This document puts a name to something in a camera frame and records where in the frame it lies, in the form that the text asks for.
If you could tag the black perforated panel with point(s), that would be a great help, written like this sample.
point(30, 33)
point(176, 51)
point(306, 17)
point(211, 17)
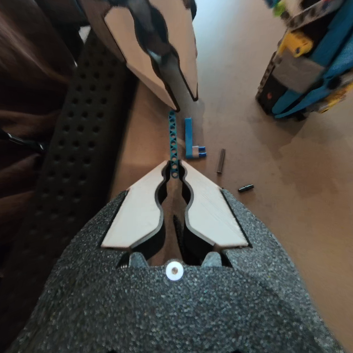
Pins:
point(82, 138)

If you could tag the person's brown clothing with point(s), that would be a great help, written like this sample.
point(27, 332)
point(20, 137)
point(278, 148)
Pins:
point(27, 82)

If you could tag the small black pin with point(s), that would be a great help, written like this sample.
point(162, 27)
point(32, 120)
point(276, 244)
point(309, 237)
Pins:
point(246, 188)

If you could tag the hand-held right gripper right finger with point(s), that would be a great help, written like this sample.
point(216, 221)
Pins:
point(212, 217)

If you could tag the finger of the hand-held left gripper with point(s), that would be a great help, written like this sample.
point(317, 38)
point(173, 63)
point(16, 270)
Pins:
point(132, 52)
point(183, 41)

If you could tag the blue grey toy robot model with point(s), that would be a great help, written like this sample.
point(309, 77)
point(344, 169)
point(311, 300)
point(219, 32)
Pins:
point(303, 69)

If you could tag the teal long holed beam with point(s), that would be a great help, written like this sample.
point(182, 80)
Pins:
point(173, 143)

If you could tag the dark grey axle rod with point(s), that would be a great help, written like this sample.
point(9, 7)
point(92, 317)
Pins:
point(221, 161)

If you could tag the teal short beam with pins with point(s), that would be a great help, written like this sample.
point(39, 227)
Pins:
point(189, 138)

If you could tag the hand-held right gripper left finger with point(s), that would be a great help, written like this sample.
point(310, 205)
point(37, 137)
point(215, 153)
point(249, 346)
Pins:
point(132, 217)

